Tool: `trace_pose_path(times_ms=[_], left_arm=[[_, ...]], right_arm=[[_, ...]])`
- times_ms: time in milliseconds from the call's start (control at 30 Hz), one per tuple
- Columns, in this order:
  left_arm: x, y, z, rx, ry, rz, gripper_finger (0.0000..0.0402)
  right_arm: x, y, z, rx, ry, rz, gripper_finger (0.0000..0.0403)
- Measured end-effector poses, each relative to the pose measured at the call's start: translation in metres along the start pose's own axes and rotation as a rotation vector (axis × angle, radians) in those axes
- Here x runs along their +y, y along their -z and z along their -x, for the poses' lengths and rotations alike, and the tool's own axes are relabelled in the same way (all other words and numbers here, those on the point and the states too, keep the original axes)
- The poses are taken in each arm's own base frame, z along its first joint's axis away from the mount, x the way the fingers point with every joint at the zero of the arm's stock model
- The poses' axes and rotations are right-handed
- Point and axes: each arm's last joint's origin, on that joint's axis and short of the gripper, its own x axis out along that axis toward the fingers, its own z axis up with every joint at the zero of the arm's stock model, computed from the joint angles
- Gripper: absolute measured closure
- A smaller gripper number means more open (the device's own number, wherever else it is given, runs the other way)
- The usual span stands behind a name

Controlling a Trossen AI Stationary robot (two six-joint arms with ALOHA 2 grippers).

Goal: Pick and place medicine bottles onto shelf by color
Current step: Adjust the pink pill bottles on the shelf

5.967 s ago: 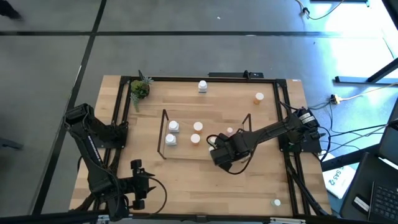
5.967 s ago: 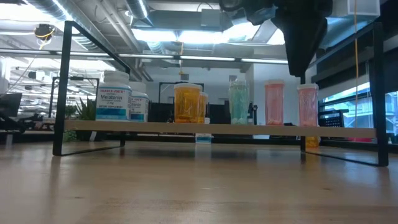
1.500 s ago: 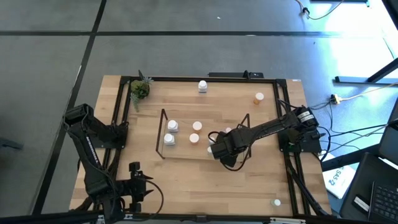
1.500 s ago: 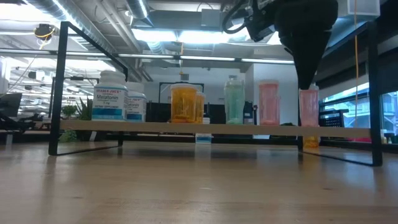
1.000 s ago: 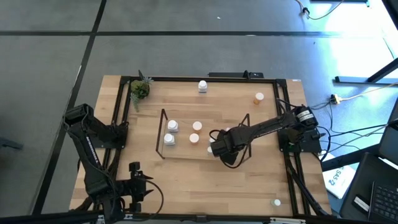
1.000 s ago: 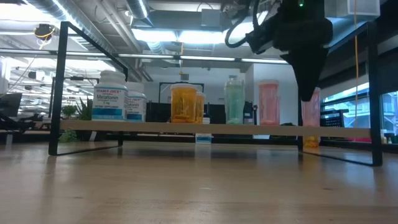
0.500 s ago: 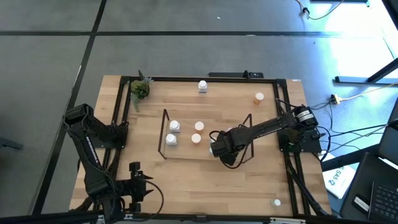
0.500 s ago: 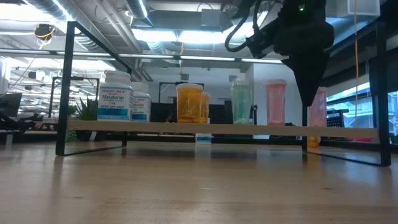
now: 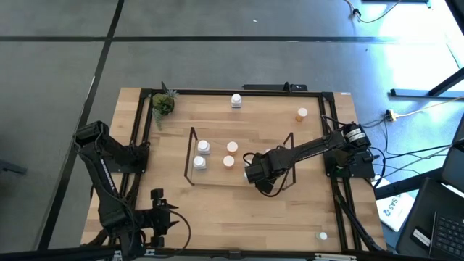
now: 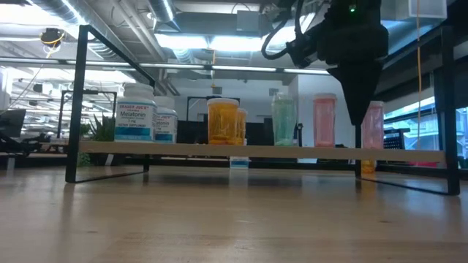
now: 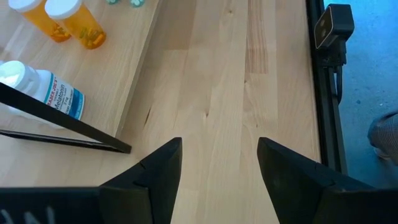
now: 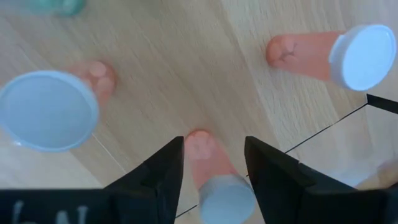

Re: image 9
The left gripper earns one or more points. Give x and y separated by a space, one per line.
159 219

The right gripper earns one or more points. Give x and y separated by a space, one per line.
268 165

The white melatonin bottle blue label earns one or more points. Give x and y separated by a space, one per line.
236 99
199 162
203 146

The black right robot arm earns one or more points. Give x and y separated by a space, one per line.
315 146

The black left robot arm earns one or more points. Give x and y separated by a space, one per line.
108 181

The green potted succulent plant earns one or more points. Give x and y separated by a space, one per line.
163 104

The black rig beam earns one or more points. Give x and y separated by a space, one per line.
54 253

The white printed box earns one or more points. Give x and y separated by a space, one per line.
395 214

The black side desk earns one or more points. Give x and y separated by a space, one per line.
424 203

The black table stand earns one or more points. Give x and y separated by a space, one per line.
417 93

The black floor stand foot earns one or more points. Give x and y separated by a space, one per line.
11 167

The black device white label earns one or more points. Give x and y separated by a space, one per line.
420 237

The dark monitor screen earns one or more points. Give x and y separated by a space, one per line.
455 163

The black keyboard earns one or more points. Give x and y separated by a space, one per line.
449 235

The silver bracket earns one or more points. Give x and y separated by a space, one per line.
335 257
117 254

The black mount bar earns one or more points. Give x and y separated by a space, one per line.
268 87

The black aluminium table frame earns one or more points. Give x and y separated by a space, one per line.
232 93

